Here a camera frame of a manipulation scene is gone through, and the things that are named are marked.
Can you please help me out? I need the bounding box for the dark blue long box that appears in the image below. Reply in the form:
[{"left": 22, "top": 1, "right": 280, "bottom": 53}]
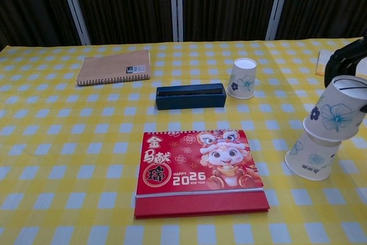
[{"left": 155, "top": 83, "right": 227, "bottom": 111}]

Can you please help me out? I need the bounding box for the white partition post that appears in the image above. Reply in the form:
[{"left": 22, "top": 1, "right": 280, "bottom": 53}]
[
  {"left": 265, "top": 0, "right": 293, "bottom": 41},
  {"left": 57, "top": 0, "right": 92, "bottom": 46},
  {"left": 169, "top": 0, "right": 184, "bottom": 42}
]

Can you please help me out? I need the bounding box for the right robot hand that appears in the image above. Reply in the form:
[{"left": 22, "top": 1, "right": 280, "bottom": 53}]
[{"left": 323, "top": 28, "right": 367, "bottom": 114}]

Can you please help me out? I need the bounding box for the paper cup with printed text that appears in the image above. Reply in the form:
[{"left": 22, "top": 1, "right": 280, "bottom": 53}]
[{"left": 284, "top": 133, "right": 341, "bottom": 182}]

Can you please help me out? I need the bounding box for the yellow checkered tablecloth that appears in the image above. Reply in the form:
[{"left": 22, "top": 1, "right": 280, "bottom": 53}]
[{"left": 0, "top": 37, "right": 367, "bottom": 245}]

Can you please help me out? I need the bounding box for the paper cup with blue flower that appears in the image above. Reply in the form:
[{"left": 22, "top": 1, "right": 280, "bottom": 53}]
[{"left": 226, "top": 57, "right": 257, "bottom": 99}]

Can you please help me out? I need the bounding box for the red 2026 desk calendar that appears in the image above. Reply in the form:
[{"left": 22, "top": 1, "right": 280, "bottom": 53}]
[{"left": 134, "top": 129, "right": 271, "bottom": 219}]

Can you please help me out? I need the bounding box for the brown spiral notebook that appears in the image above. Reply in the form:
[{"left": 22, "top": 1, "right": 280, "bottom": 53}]
[{"left": 75, "top": 49, "right": 152, "bottom": 87}]

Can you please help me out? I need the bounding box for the dark ribbed partition panel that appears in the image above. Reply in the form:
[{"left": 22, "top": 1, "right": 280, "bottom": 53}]
[
  {"left": 70, "top": 0, "right": 174, "bottom": 46},
  {"left": 0, "top": 0, "right": 80, "bottom": 52},
  {"left": 276, "top": 0, "right": 367, "bottom": 41},
  {"left": 182, "top": 0, "right": 280, "bottom": 42}
]

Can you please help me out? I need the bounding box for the paper cup with black line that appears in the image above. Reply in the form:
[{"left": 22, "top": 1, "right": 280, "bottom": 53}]
[{"left": 303, "top": 75, "right": 367, "bottom": 142}]

